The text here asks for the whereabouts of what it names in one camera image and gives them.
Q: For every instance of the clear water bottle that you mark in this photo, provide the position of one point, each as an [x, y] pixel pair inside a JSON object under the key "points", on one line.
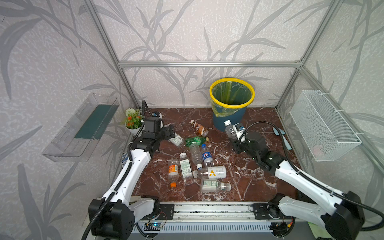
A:
{"points": [[230, 131]]}

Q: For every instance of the clear acrylic wall shelf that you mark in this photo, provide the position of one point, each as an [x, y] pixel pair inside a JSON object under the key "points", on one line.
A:
{"points": [[79, 137]]}

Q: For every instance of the white wire mesh basket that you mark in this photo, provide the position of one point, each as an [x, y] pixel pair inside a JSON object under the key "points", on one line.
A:
{"points": [[323, 128]]}

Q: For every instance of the clear bottle orange label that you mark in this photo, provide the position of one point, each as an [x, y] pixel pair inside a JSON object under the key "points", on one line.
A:
{"points": [[173, 172]]}

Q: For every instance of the square bottle white green label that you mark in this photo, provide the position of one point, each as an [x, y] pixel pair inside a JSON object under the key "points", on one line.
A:
{"points": [[185, 165]]}

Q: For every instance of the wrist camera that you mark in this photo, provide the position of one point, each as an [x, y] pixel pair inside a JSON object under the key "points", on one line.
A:
{"points": [[157, 114], [240, 130]]}

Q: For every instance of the brown Nescafe coffee bottle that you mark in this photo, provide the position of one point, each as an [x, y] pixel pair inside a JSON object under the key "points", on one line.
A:
{"points": [[200, 129]]}

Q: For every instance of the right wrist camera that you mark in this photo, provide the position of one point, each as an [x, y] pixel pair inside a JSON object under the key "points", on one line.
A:
{"points": [[240, 130]]}

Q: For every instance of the clear Pepsi bottle blue cap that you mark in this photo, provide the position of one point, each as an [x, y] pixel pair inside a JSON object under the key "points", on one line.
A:
{"points": [[207, 156]]}

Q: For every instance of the left circuit board with wires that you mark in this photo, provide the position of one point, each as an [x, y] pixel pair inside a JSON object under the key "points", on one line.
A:
{"points": [[156, 223]]}

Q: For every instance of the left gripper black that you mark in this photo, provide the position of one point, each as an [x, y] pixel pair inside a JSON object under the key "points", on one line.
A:
{"points": [[167, 132]]}

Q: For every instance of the clear unlabelled plastic bottle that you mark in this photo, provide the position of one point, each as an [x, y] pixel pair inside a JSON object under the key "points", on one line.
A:
{"points": [[196, 154]]}

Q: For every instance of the clear bottle yellow logo label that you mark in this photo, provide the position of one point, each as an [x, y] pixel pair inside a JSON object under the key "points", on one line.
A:
{"points": [[218, 172]]}

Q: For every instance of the circuit board with wires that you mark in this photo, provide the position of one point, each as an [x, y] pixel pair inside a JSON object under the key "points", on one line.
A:
{"points": [[156, 223], [282, 229]]}

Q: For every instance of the yellow-green plastic bin liner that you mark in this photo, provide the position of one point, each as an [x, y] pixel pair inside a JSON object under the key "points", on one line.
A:
{"points": [[222, 109]]}

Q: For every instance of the blue bin with yellow rim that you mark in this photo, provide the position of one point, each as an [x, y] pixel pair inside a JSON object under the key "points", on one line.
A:
{"points": [[231, 102]]}

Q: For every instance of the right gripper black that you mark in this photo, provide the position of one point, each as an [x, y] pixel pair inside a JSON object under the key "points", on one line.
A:
{"points": [[240, 143]]}

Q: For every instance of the white pot with artificial plant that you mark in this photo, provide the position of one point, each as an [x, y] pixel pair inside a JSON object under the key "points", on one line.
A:
{"points": [[134, 120]]}

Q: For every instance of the crushed green plastic bottle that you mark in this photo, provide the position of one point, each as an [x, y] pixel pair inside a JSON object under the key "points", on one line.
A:
{"points": [[196, 140]]}

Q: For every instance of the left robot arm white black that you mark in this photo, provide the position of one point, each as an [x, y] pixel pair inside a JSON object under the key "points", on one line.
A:
{"points": [[114, 216]]}

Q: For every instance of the light blue garden trowel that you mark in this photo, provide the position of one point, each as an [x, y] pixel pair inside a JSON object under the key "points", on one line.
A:
{"points": [[279, 132]]}

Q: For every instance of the right circuit board with wires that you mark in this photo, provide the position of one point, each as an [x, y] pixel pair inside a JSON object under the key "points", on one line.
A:
{"points": [[282, 229]]}

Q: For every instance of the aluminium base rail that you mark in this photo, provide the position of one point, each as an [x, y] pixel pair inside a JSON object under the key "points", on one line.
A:
{"points": [[234, 212]]}

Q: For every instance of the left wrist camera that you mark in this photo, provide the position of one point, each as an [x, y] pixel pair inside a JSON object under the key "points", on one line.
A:
{"points": [[157, 114]]}

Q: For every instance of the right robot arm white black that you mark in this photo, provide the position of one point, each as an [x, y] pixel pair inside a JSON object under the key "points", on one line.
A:
{"points": [[339, 213]]}

